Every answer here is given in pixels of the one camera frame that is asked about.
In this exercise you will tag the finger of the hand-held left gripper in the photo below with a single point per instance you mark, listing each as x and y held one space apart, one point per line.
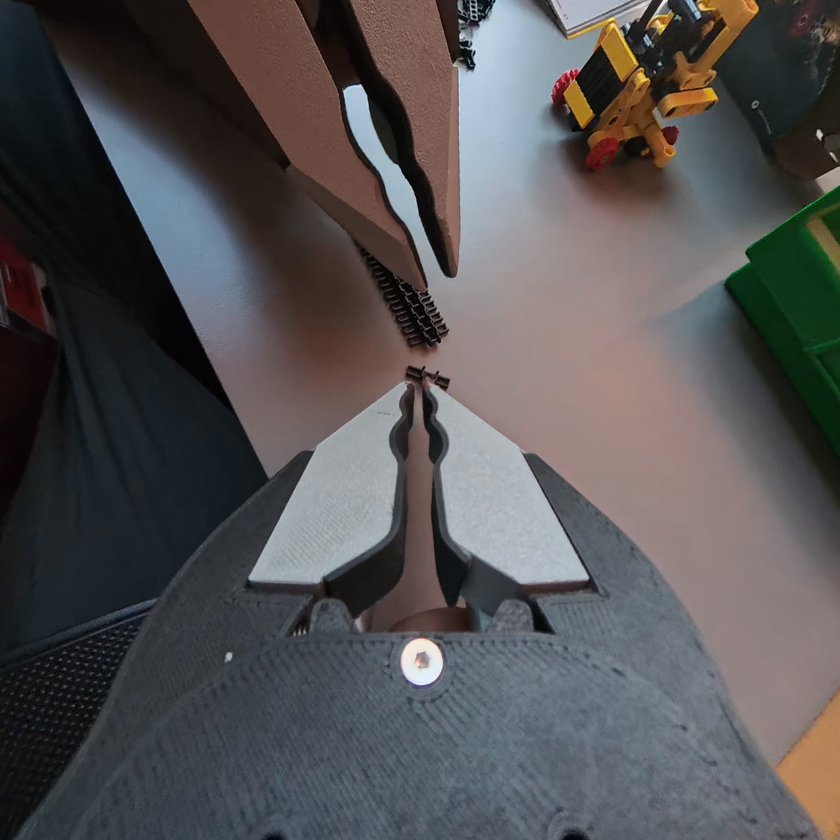
289 92
426 85

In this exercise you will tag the person's dark clothing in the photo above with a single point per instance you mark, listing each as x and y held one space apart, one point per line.
131 459

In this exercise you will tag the green plastic bin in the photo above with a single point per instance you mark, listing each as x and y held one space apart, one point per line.
787 308

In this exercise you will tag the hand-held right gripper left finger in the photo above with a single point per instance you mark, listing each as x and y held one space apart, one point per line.
328 505

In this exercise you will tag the yellow lego vehicle model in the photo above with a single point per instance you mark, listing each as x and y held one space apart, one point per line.
610 72

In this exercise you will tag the lego instruction booklet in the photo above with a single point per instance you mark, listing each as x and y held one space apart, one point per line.
590 16

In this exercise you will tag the loose black lego links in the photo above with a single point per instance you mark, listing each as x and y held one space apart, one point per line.
467 39

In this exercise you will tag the black mesh chair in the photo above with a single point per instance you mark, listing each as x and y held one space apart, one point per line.
46 709

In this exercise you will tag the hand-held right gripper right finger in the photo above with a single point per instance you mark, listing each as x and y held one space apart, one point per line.
502 512

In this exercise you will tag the red box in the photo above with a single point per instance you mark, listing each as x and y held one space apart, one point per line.
16 282

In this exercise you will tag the dark printed box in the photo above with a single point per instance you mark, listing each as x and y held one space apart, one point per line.
787 79

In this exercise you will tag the single black lego track link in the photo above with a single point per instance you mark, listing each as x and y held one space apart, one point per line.
441 380

